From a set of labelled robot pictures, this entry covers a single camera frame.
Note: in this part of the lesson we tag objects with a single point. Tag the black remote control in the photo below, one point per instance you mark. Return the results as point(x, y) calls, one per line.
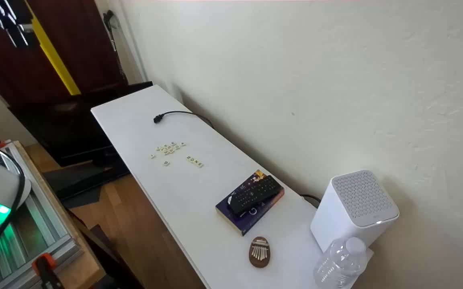
point(253, 194)

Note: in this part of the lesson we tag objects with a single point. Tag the brown oval wooden object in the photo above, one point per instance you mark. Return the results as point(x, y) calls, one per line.
point(259, 252)

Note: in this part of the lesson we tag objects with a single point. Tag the white cube speaker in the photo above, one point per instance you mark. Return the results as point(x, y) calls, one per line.
point(354, 204)

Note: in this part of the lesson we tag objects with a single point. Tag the clear plastic bottle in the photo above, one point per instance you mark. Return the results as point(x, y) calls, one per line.
point(341, 263)

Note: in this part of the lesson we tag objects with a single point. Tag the dark wooden cabinet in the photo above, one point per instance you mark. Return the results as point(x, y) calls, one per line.
point(58, 59)

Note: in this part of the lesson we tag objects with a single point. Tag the orange clamp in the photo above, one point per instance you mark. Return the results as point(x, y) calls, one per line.
point(44, 268)

